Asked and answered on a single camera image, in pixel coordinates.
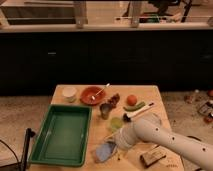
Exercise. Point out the metal cup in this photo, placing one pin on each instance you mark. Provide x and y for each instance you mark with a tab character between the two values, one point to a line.
105	110

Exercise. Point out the green cucumber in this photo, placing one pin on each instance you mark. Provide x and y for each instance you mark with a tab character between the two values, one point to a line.
134	108

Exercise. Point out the brown toy food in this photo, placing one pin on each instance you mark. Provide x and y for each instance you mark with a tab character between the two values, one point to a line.
114	100

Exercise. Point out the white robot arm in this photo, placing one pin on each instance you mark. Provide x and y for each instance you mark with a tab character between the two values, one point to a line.
148	128

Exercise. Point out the green plastic tray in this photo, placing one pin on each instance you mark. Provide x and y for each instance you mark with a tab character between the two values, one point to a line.
63	136

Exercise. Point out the green plastic cup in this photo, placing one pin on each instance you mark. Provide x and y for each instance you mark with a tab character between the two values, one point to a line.
115	124

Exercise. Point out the orange tomato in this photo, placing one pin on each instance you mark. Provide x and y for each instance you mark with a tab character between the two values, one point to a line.
131	100

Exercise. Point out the white plastic spoon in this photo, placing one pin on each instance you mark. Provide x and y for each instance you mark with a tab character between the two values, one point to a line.
93	97

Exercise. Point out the white small cup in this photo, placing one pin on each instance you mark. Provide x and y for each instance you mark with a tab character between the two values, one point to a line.
69	93

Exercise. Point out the wooden block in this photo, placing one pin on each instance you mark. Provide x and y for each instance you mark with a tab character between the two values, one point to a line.
151	157

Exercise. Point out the blue sponge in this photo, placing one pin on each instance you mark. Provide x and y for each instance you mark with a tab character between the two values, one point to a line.
105	151

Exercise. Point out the black stand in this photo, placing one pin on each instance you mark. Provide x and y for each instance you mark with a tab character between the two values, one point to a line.
22	163

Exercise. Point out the red bowl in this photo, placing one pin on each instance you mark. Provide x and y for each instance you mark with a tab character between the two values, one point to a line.
88	92

